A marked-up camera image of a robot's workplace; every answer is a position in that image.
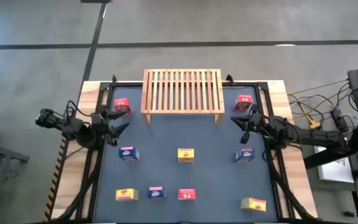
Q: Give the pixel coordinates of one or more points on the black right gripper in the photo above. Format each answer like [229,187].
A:
[256,124]

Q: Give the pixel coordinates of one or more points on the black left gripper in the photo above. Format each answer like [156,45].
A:
[101,124]

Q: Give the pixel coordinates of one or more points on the red Froot Loops cereal box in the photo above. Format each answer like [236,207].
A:
[122,105]
[243,102]
[186,194]

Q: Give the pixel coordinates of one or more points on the yellow Corn Pops cereal box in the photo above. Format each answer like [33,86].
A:
[186,155]
[253,204]
[126,195]

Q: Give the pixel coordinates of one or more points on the blue Frosted Flakes cereal box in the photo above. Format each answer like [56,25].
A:
[244,154]
[156,192]
[128,153]

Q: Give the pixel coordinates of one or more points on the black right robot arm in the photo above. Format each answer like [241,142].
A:
[309,135]

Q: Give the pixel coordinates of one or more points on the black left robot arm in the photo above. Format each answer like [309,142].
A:
[73,127]

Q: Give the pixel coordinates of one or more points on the wooden slatted shelf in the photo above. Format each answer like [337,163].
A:
[182,111]

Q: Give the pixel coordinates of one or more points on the black yellow striped strip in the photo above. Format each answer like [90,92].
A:
[56,180]

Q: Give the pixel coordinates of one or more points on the black power strip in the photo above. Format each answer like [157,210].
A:
[340,121]

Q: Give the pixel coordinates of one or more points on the white board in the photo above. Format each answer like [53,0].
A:
[334,171]

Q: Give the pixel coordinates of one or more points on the black aluminium table frame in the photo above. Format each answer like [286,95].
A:
[126,84]

